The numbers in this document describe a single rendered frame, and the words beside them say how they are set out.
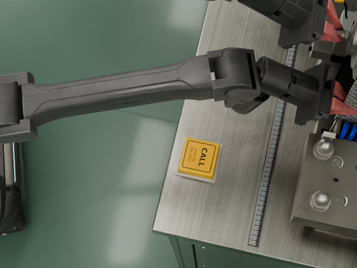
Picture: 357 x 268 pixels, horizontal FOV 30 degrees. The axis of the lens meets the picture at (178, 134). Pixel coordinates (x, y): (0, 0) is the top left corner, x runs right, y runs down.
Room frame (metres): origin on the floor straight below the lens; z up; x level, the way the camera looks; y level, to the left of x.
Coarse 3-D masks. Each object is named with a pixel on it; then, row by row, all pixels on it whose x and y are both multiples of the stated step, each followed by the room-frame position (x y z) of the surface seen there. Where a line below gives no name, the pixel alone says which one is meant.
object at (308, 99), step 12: (300, 72) 0.42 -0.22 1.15; (312, 72) 0.43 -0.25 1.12; (324, 72) 0.42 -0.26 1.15; (300, 84) 0.40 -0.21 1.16; (312, 84) 0.40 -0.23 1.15; (324, 84) 0.40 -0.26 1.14; (288, 96) 0.38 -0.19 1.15; (300, 96) 0.38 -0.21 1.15; (312, 96) 0.38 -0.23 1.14; (300, 108) 0.38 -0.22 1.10; (312, 108) 0.36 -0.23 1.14; (300, 120) 0.35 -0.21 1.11
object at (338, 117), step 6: (354, 84) 0.37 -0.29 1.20; (354, 90) 0.37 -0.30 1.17; (348, 96) 0.37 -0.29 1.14; (354, 96) 0.37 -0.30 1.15; (348, 102) 0.37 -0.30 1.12; (354, 102) 0.37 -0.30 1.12; (354, 108) 0.36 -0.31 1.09; (336, 114) 0.38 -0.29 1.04; (336, 120) 0.37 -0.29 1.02; (342, 120) 0.37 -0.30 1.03; (348, 120) 0.36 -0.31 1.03; (354, 120) 0.36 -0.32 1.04
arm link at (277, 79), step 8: (264, 56) 0.45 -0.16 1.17; (256, 64) 0.44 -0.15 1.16; (264, 64) 0.43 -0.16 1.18; (272, 64) 0.43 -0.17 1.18; (280, 64) 0.43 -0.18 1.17; (264, 72) 0.42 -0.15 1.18; (272, 72) 0.42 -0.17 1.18; (280, 72) 0.42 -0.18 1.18; (288, 72) 0.42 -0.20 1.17; (264, 80) 0.40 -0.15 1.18; (272, 80) 0.40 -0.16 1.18; (280, 80) 0.40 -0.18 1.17; (288, 80) 0.40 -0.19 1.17; (264, 88) 0.40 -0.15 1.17; (272, 88) 0.39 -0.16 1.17; (280, 88) 0.39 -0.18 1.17
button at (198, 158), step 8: (184, 144) 0.39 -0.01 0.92; (192, 144) 0.39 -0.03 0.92; (200, 144) 0.39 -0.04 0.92; (208, 144) 0.39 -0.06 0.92; (216, 144) 0.39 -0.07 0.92; (184, 152) 0.38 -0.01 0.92; (192, 152) 0.38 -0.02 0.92; (200, 152) 0.37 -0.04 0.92; (208, 152) 0.37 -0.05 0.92; (216, 152) 0.37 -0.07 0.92; (184, 160) 0.36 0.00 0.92; (192, 160) 0.36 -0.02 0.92; (200, 160) 0.36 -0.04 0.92; (208, 160) 0.36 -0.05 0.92; (216, 160) 0.36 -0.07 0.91; (184, 168) 0.35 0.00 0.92; (192, 168) 0.34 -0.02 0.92; (200, 168) 0.34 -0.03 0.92; (208, 168) 0.34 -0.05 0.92; (200, 176) 0.33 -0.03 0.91; (208, 176) 0.32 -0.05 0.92
